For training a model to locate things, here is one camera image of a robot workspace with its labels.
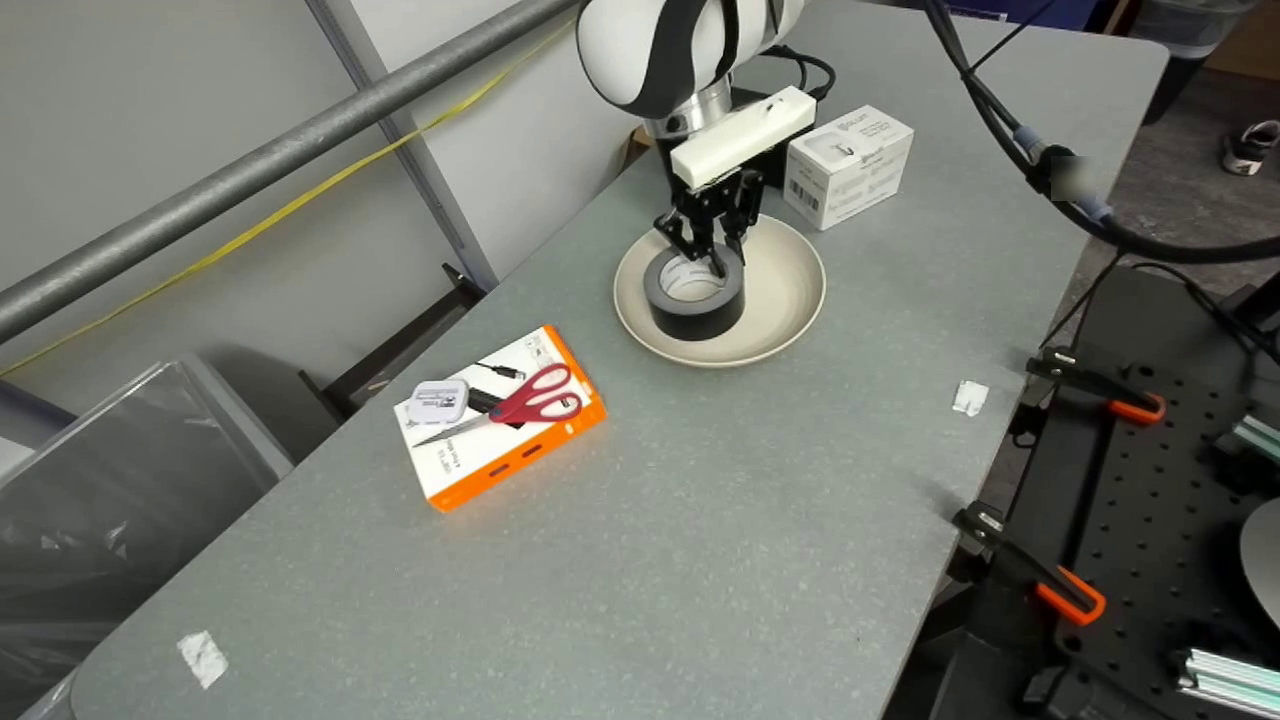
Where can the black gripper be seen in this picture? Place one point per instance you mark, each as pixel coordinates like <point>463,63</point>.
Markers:
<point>716,213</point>

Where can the black masking tape roll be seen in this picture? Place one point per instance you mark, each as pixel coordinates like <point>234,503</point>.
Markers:
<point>688,301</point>

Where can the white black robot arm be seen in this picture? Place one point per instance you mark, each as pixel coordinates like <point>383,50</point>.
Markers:
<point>671,63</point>

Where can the cream round plate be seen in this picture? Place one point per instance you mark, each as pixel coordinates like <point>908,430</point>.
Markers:
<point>786,290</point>

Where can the white tape piece near edge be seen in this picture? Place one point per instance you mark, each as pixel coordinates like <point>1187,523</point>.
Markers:
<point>968,397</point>

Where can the white tape piece far corner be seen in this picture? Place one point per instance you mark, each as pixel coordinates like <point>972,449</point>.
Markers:
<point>200,654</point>

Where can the white cardboard box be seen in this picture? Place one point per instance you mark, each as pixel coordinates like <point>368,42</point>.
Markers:
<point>844,166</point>

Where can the orange black clamp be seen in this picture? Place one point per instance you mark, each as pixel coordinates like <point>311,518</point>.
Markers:
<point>1053,586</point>

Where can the black perforated mounting board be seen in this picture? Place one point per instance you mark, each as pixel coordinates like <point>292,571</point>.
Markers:
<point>1162,531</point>

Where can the grey plastic bin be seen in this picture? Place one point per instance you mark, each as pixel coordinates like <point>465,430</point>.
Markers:
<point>114,506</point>

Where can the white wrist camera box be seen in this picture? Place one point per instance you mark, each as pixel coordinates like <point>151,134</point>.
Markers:
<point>742,136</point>

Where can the red handled scissors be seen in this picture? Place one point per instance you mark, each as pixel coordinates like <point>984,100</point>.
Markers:
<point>545,397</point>

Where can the grey metal pipe rail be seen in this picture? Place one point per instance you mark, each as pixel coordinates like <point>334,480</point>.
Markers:
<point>117,248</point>

